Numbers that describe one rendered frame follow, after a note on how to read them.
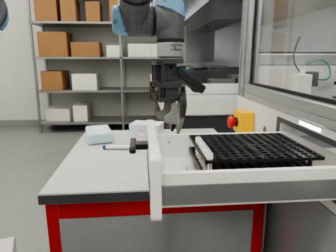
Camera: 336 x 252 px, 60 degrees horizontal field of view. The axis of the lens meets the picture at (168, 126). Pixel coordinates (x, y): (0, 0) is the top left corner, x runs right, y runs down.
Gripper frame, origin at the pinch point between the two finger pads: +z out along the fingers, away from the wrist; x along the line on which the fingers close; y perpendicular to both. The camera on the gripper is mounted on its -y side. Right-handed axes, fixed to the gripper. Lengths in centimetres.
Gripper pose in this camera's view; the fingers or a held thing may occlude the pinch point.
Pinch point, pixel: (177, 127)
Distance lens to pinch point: 86.4
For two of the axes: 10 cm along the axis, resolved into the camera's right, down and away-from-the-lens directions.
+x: 4.1, 2.0, -8.9
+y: -9.1, 0.9, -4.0
